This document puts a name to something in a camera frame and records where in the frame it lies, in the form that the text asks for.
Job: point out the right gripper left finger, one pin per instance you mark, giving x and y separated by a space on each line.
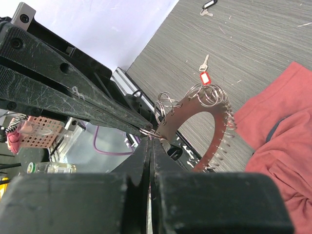
104 203

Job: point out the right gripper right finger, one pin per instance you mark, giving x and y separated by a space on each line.
186 202

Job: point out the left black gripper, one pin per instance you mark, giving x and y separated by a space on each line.
41 74

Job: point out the pink perforated basket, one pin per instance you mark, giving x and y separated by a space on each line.
39 132

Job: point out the clear glass jar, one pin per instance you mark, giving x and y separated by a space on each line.
51 168

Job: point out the dark red shirt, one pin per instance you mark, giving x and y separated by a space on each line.
277 124

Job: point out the key with red tag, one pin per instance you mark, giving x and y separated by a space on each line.
204 76

